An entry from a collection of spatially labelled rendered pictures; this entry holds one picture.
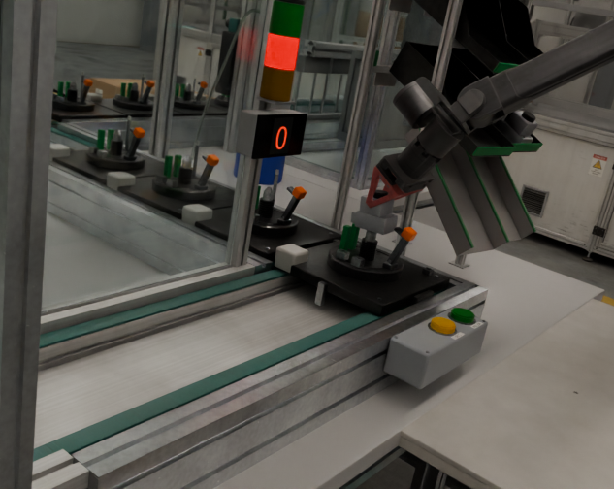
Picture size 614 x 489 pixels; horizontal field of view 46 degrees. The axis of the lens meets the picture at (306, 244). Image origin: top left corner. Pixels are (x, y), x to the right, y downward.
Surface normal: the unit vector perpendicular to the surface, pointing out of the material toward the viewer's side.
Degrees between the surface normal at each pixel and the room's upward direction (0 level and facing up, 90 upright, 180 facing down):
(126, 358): 0
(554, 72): 73
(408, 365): 90
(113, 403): 0
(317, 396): 90
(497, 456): 0
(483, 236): 45
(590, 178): 90
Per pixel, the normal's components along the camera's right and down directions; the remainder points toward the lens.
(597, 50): -0.32, -0.04
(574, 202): -0.63, 0.14
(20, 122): 0.77, 0.33
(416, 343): 0.17, -0.93
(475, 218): 0.58, -0.41
